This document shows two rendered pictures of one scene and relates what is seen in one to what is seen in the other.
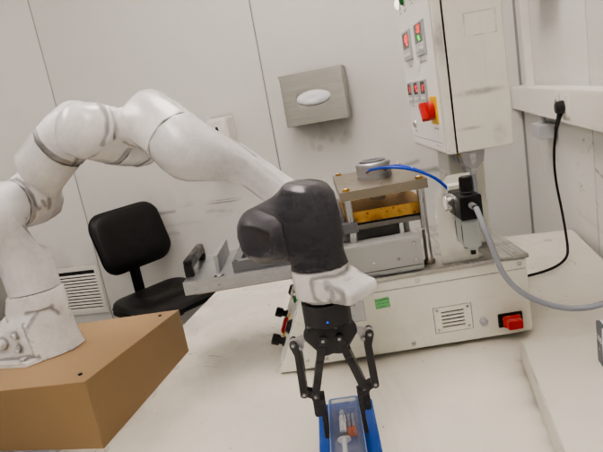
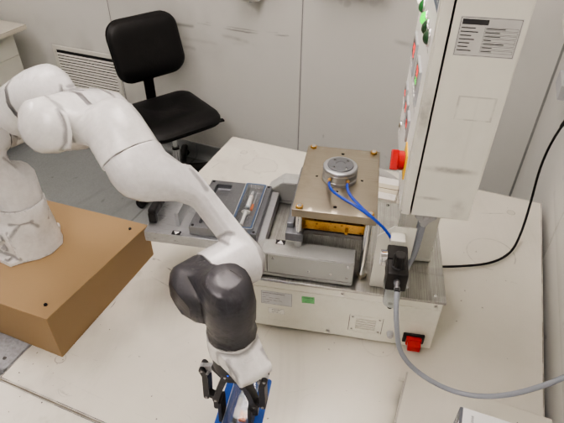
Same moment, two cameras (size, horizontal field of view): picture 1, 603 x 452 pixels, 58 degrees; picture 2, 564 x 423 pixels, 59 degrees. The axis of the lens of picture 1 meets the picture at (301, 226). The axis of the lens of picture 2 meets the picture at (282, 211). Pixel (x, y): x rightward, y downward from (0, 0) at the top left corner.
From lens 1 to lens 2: 56 cm
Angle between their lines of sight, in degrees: 27
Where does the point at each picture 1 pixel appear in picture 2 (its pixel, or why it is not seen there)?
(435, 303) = (353, 311)
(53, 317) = (33, 230)
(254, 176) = (201, 210)
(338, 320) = not seen: hidden behind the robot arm
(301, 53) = not seen: outside the picture
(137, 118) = (94, 138)
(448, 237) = (380, 269)
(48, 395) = (19, 315)
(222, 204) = (239, 33)
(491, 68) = (470, 154)
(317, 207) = (229, 311)
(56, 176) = not seen: hidden behind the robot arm
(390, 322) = (311, 313)
